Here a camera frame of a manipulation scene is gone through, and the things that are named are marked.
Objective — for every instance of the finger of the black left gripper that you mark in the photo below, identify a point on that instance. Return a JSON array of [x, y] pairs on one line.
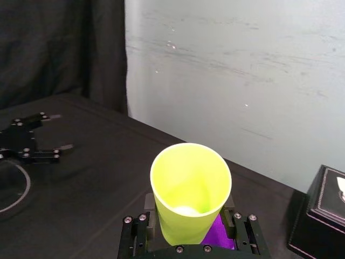
[[32, 119], [45, 155]]

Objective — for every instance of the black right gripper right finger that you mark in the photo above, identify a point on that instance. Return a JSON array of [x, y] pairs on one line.
[[248, 234]]

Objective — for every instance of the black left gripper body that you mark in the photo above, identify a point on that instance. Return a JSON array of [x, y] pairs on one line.
[[16, 143]]

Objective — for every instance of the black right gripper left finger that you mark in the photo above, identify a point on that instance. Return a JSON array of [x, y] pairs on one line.
[[134, 234]]

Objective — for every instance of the lime green plastic cup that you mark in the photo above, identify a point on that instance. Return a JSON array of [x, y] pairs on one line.
[[188, 183]]

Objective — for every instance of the purple plastic cup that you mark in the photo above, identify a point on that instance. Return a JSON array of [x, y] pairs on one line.
[[218, 234]]

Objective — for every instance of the black table cloth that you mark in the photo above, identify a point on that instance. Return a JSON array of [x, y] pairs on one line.
[[81, 189]]

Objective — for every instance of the black stitched tissue box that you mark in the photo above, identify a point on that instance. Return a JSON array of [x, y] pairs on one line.
[[318, 215]]

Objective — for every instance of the black curtain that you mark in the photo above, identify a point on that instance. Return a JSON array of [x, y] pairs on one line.
[[59, 48]]

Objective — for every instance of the white tissue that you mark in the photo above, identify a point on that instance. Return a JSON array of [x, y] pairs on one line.
[[341, 187]]

